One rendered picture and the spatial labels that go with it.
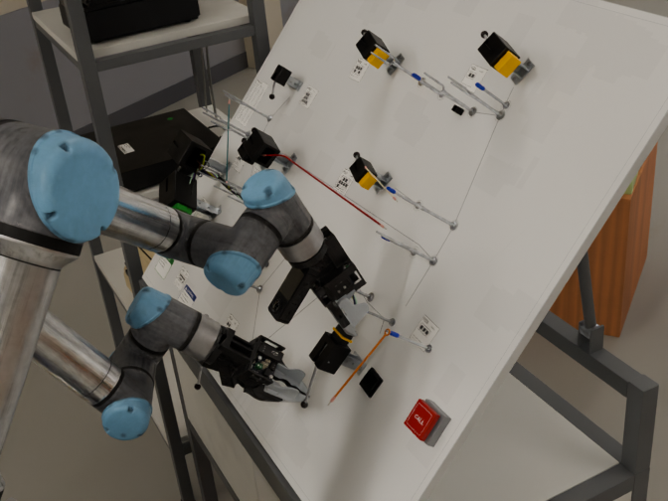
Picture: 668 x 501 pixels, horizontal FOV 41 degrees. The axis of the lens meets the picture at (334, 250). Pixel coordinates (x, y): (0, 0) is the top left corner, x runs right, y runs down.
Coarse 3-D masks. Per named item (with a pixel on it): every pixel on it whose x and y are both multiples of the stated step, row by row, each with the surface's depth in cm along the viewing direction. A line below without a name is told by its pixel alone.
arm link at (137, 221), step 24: (0, 120) 110; (120, 192) 127; (120, 216) 127; (144, 216) 131; (168, 216) 136; (192, 216) 142; (120, 240) 132; (144, 240) 133; (168, 240) 136; (192, 264) 141
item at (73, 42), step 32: (32, 0) 255; (64, 0) 208; (224, 0) 248; (256, 0) 228; (64, 32) 234; (160, 32) 226; (192, 32) 227; (224, 32) 228; (256, 32) 231; (96, 64) 216; (128, 64) 219; (192, 64) 288; (256, 64) 237; (64, 96) 270; (96, 96) 218; (64, 128) 274; (96, 128) 222; (96, 256) 295; (128, 256) 240; (128, 288) 275; (160, 384) 261; (160, 416) 287
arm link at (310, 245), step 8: (312, 232) 143; (320, 232) 145; (304, 240) 142; (312, 240) 143; (320, 240) 145; (280, 248) 143; (288, 248) 142; (296, 248) 142; (304, 248) 143; (312, 248) 144; (288, 256) 144; (296, 256) 144; (304, 256) 144
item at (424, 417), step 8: (416, 408) 146; (424, 408) 145; (416, 416) 146; (424, 416) 144; (432, 416) 143; (408, 424) 146; (416, 424) 145; (424, 424) 144; (432, 424) 144; (416, 432) 145; (424, 432) 143
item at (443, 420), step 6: (426, 402) 148; (432, 402) 148; (432, 408) 146; (438, 408) 147; (438, 414) 145; (444, 414) 145; (438, 420) 144; (444, 420) 144; (438, 426) 144; (444, 426) 145; (432, 432) 144; (438, 432) 144; (426, 438) 145; (432, 438) 144; (426, 444) 145; (432, 444) 145
